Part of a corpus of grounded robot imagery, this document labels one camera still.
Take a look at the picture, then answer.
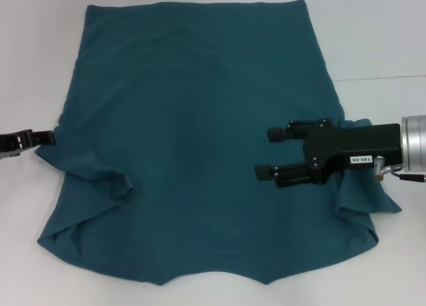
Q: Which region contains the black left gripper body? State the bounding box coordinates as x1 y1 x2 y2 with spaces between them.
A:
0 130 26 158

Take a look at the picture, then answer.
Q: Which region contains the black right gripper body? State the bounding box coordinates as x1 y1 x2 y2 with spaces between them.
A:
304 118 402 186

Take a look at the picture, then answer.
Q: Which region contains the blue teal t-shirt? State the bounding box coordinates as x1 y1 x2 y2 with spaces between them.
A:
35 0 402 277

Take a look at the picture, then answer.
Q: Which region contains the right gripper cable with connector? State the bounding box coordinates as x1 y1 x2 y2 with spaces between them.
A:
372 155 426 184

